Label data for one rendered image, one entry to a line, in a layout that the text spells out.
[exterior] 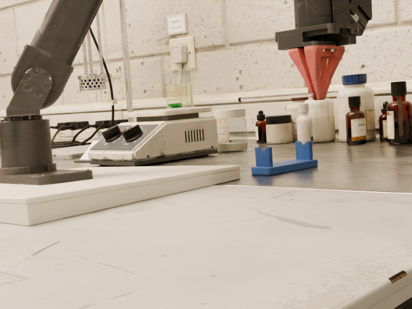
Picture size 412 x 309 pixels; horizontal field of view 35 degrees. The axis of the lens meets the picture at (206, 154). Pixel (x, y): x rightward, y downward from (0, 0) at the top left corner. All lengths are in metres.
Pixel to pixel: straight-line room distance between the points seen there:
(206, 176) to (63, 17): 0.26
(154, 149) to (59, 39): 0.33
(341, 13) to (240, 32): 0.70
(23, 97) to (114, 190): 0.19
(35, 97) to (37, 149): 0.06
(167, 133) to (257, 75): 0.53
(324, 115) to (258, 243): 0.88
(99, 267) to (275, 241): 0.12
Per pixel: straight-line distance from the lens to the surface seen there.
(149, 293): 0.37
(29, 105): 0.81
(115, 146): 1.11
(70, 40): 0.83
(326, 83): 0.95
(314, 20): 0.92
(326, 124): 1.33
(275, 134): 1.35
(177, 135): 1.12
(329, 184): 0.74
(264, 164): 0.86
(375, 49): 1.43
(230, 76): 1.64
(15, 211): 0.63
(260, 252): 0.44
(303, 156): 0.92
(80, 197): 0.65
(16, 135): 0.82
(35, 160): 0.82
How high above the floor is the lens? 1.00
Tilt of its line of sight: 5 degrees down
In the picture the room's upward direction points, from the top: 4 degrees counter-clockwise
